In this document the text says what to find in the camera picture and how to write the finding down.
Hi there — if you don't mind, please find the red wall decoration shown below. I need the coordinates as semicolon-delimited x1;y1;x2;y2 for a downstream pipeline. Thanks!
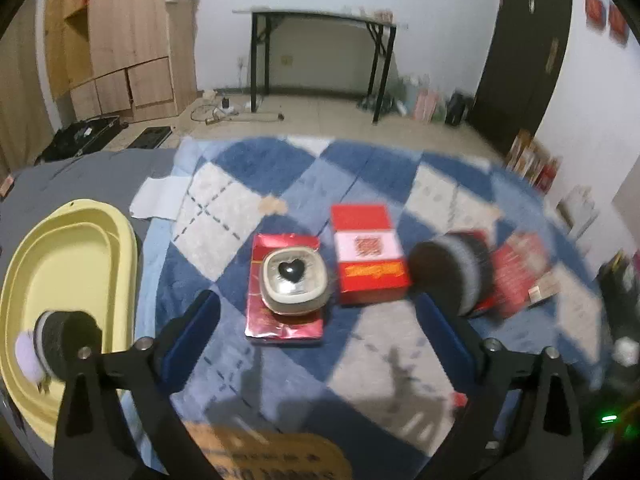
607;2;630;46
586;0;608;31

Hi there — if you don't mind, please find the cream compact with black heart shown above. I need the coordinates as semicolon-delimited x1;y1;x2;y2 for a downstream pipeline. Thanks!
260;247;331;316

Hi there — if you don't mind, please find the white paper sheet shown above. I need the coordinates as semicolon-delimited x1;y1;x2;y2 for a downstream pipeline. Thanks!
130;175;193;221

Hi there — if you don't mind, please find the grey bed sheet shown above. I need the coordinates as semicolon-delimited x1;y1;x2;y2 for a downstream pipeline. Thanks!
0;147;178;311

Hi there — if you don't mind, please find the white paper bag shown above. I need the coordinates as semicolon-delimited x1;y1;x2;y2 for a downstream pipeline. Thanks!
557;185;598;241

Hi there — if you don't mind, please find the red and silver carton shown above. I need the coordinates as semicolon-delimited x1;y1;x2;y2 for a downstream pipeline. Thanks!
475;232;558;318

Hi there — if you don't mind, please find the black grey striped round container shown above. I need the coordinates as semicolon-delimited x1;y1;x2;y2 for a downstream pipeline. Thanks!
409;232;493;317

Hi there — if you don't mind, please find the pink bag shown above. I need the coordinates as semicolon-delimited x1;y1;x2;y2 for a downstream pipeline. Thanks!
412;87;441;121

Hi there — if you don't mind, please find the beige curtain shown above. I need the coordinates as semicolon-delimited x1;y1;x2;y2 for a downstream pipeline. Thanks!
0;0;61;176

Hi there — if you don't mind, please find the blue white checkered blanket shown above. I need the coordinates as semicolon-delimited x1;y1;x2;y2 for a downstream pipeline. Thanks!
132;135;608;480

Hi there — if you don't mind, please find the small black bag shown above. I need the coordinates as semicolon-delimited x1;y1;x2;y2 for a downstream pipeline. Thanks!
444;91;471;127

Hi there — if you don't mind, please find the flat red box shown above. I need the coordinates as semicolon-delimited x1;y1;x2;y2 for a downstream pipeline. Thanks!
245;233;326;343

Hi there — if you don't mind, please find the black folding table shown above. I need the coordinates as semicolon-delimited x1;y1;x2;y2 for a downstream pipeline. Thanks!
232;7;408;123

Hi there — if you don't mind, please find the open black case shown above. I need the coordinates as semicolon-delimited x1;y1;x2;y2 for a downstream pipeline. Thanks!
35;116;123;165

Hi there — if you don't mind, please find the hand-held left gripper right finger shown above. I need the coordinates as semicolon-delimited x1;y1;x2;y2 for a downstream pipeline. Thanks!
412;292;586;480

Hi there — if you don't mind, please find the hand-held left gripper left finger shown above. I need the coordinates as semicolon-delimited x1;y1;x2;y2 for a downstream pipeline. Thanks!
52;290;223;480

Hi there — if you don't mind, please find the cables and power strip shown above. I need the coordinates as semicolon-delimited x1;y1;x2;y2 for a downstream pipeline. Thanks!
190;89;286;125

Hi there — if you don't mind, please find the red box with white label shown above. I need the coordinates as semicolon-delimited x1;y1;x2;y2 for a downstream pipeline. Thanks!
331;203;411;307

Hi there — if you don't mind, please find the wooden wardrobe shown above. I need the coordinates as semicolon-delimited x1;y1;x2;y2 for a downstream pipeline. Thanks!
42;0;198;123

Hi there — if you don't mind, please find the black floor mat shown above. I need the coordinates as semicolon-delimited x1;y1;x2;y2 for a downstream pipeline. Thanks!
129;126;173;150

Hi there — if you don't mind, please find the dark door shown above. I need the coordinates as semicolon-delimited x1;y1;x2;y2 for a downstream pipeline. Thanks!
467;0;573;153

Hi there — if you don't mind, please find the yellow oval plastic basin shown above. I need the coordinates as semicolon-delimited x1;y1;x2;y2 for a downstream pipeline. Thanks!
0;200;140;448

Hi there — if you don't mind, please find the lavender fluffy puff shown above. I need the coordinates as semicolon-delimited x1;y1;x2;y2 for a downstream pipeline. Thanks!
15;332;46;381

